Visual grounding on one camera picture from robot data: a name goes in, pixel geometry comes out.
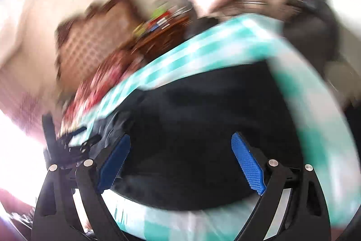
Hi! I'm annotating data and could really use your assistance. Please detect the black pants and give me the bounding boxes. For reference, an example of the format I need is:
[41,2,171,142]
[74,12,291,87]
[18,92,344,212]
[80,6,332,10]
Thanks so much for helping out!
[90,61,303,211]

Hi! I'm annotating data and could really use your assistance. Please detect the pink curtain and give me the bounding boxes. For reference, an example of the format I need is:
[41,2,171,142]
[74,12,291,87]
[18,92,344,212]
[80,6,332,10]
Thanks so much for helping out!
[1,81,45,144]

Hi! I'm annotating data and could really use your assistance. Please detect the red floral quilt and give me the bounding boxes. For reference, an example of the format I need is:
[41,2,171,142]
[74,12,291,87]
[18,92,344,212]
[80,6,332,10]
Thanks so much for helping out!
[59,49,146,135]

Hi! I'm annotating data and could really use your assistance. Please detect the beige tufted headboard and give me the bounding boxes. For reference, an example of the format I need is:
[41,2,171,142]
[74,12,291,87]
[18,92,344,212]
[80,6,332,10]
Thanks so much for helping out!
[56,0,144,94]

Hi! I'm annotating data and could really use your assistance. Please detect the dark wooden nightstand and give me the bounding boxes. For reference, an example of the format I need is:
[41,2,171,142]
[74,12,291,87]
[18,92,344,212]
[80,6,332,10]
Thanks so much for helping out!
[131,13,191,63]

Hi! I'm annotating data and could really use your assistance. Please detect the green white checkered bedsheet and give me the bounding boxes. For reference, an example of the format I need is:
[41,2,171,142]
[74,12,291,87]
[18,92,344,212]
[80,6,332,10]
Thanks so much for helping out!
[76,14,360,240]

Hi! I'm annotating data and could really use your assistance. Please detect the items on nightstand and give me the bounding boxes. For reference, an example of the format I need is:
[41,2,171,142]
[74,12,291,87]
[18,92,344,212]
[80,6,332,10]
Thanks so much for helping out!
[133,6,191,39]

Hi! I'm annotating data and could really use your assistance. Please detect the black leather chair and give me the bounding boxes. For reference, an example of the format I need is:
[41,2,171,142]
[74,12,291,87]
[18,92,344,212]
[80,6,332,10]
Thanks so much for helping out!
[186,0,340,76]

